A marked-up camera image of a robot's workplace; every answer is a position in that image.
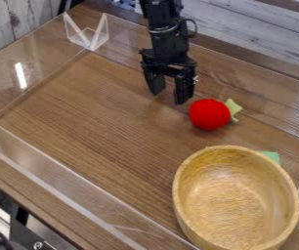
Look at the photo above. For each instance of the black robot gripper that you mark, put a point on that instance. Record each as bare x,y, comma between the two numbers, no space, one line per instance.
167,59

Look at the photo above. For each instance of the red felt strawberry toy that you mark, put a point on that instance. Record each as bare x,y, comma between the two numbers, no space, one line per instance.
211,114

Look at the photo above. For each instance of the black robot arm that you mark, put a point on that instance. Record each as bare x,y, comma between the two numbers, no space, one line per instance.
163,13

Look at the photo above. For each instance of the green felt piece behind bowl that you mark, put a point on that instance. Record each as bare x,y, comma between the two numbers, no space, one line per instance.
272,155

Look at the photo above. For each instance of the wooden oval bowl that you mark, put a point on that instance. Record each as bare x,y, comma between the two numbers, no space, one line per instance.
235,200

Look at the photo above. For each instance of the clear acrylic tray enclosure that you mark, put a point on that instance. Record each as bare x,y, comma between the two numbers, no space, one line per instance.
91,144

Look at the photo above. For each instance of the black table clamp bracket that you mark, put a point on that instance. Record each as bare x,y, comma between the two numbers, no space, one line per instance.
23,235

